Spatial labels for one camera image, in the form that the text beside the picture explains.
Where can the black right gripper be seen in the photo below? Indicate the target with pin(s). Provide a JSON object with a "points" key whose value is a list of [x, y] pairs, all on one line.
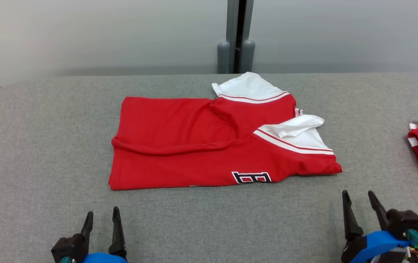
{"points": [[406, 222]]}

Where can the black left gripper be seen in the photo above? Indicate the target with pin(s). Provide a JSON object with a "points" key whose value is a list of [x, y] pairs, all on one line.
{"points": [[70, 248]]}

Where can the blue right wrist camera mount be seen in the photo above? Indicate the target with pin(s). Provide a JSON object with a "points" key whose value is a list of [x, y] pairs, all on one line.
{"points": [[377, 246]]}

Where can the grey fabric padded sofa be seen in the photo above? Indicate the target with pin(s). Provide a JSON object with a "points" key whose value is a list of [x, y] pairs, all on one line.
{"points": [[208, 219]]}

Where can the red jersey with white sleeves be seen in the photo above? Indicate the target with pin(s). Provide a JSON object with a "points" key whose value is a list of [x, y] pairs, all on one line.
{"points": [[194, 146]]}

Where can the grey metal partition post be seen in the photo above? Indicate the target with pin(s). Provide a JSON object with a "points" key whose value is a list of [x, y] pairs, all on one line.
{"points": [[236, 36]]}

